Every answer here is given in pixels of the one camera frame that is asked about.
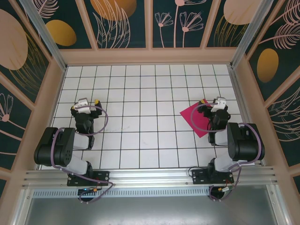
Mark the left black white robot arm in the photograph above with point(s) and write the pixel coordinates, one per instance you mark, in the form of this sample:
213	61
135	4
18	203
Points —
51	150

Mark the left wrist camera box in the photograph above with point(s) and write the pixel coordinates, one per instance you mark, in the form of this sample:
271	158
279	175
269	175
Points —
82	105

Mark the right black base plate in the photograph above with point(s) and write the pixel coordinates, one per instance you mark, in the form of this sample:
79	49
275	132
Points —
199	177

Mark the pink cloth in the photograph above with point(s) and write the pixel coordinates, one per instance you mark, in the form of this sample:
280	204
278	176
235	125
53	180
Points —
189	117

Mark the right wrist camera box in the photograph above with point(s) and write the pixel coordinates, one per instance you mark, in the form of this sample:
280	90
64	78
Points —
219	104

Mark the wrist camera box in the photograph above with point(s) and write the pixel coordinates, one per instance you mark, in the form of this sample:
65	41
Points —
219	104
82	105

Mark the aluminium frame post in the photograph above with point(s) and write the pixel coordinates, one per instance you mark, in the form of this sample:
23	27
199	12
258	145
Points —
253	35
47	35

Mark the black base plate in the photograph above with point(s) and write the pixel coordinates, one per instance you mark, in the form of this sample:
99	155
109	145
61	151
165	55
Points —
103	177
199	177

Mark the yellow power connector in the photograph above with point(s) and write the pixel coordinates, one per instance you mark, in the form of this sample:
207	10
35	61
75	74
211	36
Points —
223	189
95	189

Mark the long aluminium base rail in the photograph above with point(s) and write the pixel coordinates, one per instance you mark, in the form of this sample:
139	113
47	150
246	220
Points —
150	175

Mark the grey metal panel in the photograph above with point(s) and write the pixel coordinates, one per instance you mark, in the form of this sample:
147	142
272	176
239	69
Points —
152	211

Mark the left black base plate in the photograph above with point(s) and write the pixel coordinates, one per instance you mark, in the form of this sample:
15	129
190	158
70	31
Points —
103	177

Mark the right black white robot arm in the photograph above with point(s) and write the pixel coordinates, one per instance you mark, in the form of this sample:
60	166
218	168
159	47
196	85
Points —
246	143

